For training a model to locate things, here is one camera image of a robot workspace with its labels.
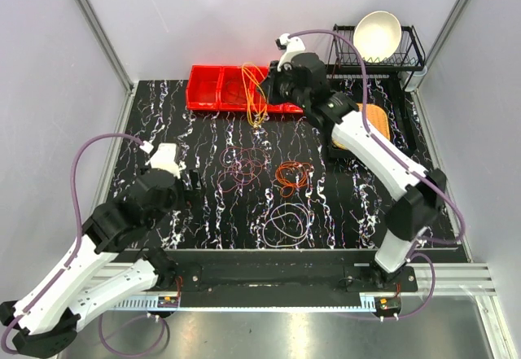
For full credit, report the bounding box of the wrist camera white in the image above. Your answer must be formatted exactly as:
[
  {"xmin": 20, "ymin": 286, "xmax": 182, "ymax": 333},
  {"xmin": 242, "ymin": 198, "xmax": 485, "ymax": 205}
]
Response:
[
  {"xmin": 139, "ymin": 142, "xmax": 182, "ymax": 178},
  {"xmin": 276, "ymin": 33, "xmax": 306, "ymax": 72}
]

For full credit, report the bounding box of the grey slotted cable duct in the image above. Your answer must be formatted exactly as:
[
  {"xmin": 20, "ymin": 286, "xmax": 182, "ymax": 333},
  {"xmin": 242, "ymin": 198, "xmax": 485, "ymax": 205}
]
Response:
[{"xmin": 112, "ymin": 291, "xmax": 392, "ymax": 313}]

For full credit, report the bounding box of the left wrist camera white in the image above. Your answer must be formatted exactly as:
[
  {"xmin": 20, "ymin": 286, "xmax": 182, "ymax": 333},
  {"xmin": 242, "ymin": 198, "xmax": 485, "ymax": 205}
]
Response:
[{"xmin": 139, "ymin": 142, "xmax": 182, "ymax": 178}]

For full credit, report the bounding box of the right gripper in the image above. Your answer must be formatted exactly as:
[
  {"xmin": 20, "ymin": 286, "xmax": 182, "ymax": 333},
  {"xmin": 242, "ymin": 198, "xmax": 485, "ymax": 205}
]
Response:
[{"xmin": 256, "ymin": 60, "xmax": 309, "ymax": 110}]

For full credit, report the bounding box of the yellow cable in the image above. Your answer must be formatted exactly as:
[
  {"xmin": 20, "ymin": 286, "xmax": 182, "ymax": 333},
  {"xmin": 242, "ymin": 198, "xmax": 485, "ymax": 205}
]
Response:
[{"xmin": 240, "ymin": 62, "xmax": 270, "ymax": 128}]

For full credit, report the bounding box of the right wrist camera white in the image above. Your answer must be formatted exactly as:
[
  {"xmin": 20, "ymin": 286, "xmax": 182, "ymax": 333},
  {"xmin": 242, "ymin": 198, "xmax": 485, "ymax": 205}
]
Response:
[{"xmin": 276, "ymin": 33, "xmax": 306, "ymax": 72}]

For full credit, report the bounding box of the black tray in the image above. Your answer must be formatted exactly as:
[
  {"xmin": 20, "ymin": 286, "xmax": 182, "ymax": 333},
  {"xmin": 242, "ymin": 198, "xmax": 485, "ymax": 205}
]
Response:
[{"xmin": 327, "ymin": 64, "xmax": 418, "ymax": 158}]

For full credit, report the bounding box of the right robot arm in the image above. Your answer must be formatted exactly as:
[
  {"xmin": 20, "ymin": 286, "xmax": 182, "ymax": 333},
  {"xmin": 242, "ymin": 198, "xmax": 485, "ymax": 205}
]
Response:
[{"xmin": 259, "ymin": 52, "xmax": 446, "ymax": 291}]

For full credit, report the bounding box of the orange cable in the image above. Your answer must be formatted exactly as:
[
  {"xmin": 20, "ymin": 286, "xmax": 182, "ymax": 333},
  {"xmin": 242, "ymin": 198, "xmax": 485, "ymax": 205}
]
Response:
[{"xmin": 274, "ymin": 161, "xmax": 315, "ymax": 198}]

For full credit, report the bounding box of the white cable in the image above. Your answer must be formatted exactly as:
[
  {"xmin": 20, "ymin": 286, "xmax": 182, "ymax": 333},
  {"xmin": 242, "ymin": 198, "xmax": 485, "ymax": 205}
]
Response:
[{"xmin": 262, "ymin": 203, "xmax": 314, "ymax": 249}]

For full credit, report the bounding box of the red bin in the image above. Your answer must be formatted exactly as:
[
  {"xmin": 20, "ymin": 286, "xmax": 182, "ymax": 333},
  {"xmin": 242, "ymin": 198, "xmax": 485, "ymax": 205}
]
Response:
[
  {"xmin": 250, "ymin": 66, "xmax": 284, "ymax": 113},
  {"xmin": 283, "ymin": 103, "xmax": 304, "ymax": 114},
  {"xmin": 186, "ymin": 65, "xmax": 222, "ymax": 111},
  {"xmin": 220, "ymin": 67, "xmax": 250, "ymax": 112}
]

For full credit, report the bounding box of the black wire dish rack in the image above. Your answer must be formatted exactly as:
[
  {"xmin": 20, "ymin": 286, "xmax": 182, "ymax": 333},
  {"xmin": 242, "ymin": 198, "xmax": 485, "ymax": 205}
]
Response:
[{"xmin": 326, "ymin": 26, "xmax": 425, "ymax": 74}]

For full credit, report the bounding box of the white bowl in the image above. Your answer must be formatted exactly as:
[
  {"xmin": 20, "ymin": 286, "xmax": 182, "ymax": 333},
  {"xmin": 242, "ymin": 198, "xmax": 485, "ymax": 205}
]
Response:
[{"xmin": 353, "ymin": 11, "xmax": 402, "ymax": 63}]

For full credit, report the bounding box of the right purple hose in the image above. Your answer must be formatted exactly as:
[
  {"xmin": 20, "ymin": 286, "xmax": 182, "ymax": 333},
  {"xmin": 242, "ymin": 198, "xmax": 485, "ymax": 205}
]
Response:
[{"xmin": 288, "ymin": 28, "xmax": 467, "ymax": 322}]

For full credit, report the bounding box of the white cup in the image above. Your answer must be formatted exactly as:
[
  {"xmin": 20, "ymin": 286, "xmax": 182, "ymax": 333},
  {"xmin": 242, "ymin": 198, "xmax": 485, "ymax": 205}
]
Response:
[{"xmin": 403, "ymin": 66, "xmax": 428, "ymax": 93}]

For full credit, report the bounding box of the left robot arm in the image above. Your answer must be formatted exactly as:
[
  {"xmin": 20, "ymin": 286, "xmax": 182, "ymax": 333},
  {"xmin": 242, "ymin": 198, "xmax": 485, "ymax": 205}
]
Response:
[{"xmin": 1, "ymin": 169, "xmax": 205, "ymax": 358}]

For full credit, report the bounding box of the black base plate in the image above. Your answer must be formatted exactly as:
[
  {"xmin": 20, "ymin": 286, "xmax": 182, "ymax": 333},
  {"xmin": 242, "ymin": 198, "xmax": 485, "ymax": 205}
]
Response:
[{"xmin": 166, "ymin": 249, "xmax": 418, "ymax": 293}]

